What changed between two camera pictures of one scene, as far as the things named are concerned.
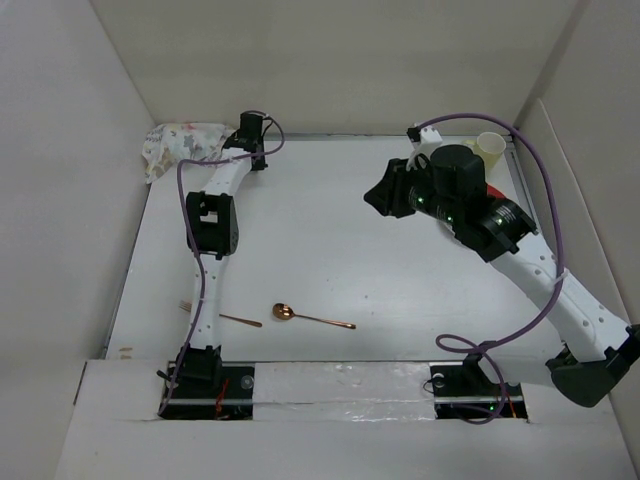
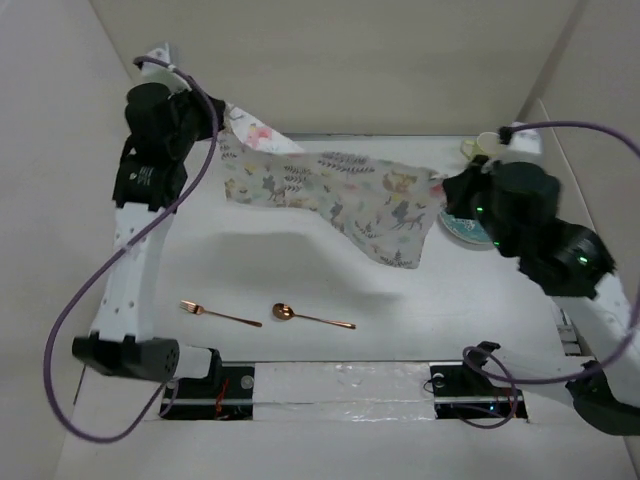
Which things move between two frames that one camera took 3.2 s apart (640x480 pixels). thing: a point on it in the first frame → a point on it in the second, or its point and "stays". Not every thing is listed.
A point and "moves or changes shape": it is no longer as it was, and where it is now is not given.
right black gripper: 387,194 → 456,189
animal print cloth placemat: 167,144 moves or changes shape
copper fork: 187,306 stays
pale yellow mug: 490,147 stays
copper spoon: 284,312 stays
